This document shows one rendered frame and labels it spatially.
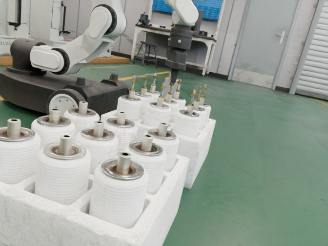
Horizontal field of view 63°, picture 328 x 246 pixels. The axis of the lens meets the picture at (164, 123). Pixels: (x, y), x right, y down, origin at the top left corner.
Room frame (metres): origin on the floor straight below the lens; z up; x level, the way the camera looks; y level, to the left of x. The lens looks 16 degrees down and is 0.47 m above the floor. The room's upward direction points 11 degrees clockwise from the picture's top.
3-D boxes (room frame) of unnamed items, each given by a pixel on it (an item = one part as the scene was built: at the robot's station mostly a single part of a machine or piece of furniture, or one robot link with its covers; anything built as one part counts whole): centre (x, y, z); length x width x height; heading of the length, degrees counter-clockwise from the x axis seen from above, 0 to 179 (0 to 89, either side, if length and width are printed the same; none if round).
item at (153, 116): (0.98, 0.03, 0.16); 0.10 x 0.10 x 0.18
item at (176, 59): (1.09, 0.00, 0.45); 0.13 x 0.10 x 0.12; 23
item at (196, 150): (1.09, 0.00, 0.09); 0.39 x 0.39 x 0.18; 75
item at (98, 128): (0.57, 0.14, 0.26); 0.02 x 0.02 x 0.03
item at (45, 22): (4.06, 1.58, 0.45); 1.51 x 0.57 x 0.74; 166
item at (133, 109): (1.01, 0.14, 0.16); 0.10 x 0.10 x 0.18
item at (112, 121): (0.68, 0.11, 0.25); 0.08 x 0.08 x 0.01
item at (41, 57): (1.50, 0.66, 0.28); 0.21 x 0.20 x 0.13; 76
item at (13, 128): (0.48, 0.28, 0.26); 0.02 x 0.02 x 0.03
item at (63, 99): (1.18, 0.45, 0.10); 0.20 x 0.05 x 0.20; 76
